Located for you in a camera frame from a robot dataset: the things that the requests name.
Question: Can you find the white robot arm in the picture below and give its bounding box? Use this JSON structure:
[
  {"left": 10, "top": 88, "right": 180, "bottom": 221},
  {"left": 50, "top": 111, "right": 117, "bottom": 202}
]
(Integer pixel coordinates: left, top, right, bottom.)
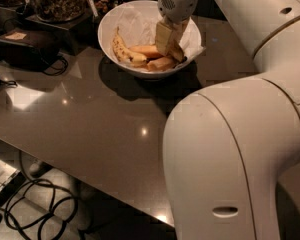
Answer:
[{"left": 163, "top": 0, "right": 300, "bottom": 240}]

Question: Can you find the orange fruit piece upper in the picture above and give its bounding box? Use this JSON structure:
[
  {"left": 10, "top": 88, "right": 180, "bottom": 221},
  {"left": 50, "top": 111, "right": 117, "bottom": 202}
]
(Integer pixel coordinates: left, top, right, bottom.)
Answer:
[{"left": 130, "top": 45, "right": 161, "bottom": 59}]

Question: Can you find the orange fruit piece lower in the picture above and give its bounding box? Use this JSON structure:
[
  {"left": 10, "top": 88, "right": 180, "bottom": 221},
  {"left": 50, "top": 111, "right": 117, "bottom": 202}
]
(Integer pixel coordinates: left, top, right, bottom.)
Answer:
[{"left": 147, "top": 56, "right": 176, "bottom": 72}]

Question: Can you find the spotted banana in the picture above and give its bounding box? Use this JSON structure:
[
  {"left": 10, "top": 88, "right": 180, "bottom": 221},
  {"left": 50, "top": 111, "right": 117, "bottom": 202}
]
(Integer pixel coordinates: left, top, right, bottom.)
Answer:
[
  {"left": 111, "top": 28, "right": 148, "bottom": 67},
  {"left": 169, "top": 44, "right": 186, "bottom": 63}
]

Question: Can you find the black cable on floor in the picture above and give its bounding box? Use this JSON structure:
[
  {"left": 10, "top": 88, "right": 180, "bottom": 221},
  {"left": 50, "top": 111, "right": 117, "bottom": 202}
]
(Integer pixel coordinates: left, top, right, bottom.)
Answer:
[{"left": 3, "top": 150, "right": 131, "bottom": 240}]

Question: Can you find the white ceramic bowl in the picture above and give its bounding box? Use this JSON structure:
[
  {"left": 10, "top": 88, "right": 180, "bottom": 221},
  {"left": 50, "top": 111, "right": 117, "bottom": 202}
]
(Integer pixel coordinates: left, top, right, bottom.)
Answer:
[{"left": 98, "top": 9, "right": 194, "bottom": 79}]

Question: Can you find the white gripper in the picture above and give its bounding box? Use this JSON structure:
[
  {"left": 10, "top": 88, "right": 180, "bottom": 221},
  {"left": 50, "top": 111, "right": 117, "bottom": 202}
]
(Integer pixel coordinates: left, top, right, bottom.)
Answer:
[{"left": 155, "top": 0, "right": 198, "bottom": 55}]

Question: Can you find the black box device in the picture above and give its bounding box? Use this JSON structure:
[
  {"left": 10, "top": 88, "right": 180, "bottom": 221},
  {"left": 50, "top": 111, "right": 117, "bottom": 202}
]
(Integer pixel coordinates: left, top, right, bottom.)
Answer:
[{"left": 0, "top": 28, "right": 60, "bottom": 72}]

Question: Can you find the orange fruit piece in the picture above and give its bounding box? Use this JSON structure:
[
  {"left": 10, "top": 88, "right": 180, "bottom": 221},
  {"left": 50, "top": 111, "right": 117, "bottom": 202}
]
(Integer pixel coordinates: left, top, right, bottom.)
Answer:
[
  {"left": 130, "top": 45, "right": 161, "bottom": 59},
  {"left": 147, "top": 56, "right": 176, "bottom": 72}
]

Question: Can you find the glass jar of nuts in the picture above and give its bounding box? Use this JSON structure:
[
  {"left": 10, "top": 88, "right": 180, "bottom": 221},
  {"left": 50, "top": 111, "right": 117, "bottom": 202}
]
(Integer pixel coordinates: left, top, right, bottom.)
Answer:
[{"left": 30, "top": 0, "right": 86, "bottom": 23}]

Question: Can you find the white grey floor box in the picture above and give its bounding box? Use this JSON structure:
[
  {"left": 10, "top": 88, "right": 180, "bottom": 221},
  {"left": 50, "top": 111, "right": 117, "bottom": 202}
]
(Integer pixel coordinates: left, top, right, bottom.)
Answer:
[{"left": 0, "top": 160, "right": 25, "bottom": 207}]

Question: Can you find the black metal jar stand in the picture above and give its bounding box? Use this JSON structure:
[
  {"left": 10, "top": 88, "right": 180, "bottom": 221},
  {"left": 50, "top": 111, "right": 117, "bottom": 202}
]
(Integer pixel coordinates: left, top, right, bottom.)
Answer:
[{"left": 26, "top": 9, "right": 96, "bottom": 55}]

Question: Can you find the black cable on table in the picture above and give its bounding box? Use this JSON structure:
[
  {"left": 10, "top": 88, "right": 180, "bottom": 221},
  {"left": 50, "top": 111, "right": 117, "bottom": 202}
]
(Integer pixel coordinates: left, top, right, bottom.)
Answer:
[{"left": 42, "top": 54, "right": 70, "bottom": 77}]

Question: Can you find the white paper bowl liner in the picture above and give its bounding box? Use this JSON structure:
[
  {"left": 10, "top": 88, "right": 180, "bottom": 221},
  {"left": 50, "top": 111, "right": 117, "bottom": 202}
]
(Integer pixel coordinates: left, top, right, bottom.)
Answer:
[{"left": 112, "top": 0, "right": 204, "bottom": 60}]

